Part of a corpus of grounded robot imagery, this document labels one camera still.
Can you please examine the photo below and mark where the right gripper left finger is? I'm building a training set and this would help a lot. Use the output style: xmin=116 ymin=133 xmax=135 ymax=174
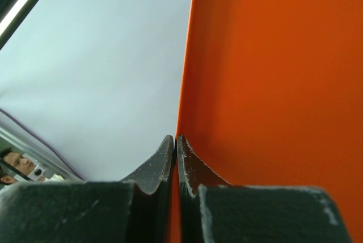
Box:
xmin=1 ymin=135 xmax=174 ymax=242

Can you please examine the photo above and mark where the person face behind enclosure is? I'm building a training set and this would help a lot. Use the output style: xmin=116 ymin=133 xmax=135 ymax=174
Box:
xmin=1 ymin=148 xmax=36 ymax=185

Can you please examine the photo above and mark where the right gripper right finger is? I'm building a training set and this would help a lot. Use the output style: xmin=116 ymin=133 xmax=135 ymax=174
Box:
xmin=176 ymin=135 xmax=352 ymax=242

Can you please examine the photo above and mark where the orange box lid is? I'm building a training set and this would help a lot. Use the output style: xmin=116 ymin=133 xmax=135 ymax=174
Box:
xmin=176 ymin=0 xmax=362 ymax=242

